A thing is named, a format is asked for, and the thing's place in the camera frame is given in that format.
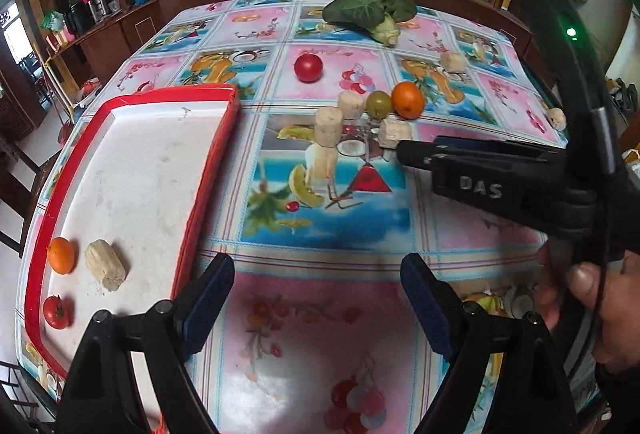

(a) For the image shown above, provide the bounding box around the red rimmed white tray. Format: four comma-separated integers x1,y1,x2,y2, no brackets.
24,82,242,382

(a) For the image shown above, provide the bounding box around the fruit printed tablecloth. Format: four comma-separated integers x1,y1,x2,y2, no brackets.
15,0,601,434

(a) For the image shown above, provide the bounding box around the white plate with tomatoes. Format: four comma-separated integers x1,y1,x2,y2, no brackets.
75,78,103,104

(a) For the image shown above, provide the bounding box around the dark wooden chair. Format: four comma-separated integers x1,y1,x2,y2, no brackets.
0,129,56,259

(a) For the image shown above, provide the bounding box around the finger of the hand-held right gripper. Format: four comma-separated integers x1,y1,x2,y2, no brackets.
433,136,567,165
396,140,531,215

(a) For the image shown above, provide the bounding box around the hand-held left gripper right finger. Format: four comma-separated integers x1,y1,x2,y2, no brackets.
400,253,583,434

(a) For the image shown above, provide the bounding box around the green grape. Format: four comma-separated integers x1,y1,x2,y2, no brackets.
366,90,392,119

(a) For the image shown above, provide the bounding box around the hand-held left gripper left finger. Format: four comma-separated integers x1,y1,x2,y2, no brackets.
56,254,236,434

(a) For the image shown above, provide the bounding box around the green bok choy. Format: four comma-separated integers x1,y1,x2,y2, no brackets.
321,0,418,47

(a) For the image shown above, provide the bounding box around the person's right hand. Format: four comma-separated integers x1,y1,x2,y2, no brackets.
536,241,640,375

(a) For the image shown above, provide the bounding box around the black box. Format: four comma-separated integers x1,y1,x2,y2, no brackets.
64,1,96,37

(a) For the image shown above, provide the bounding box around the red tomato with green stem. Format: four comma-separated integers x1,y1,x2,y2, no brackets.
42,295,71,330

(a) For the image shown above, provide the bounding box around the orange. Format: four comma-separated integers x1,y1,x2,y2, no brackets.
46,237,77,275
390,81,426,120

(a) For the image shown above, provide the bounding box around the wooden sideboard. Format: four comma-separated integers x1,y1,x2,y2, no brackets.
42,0,173,87

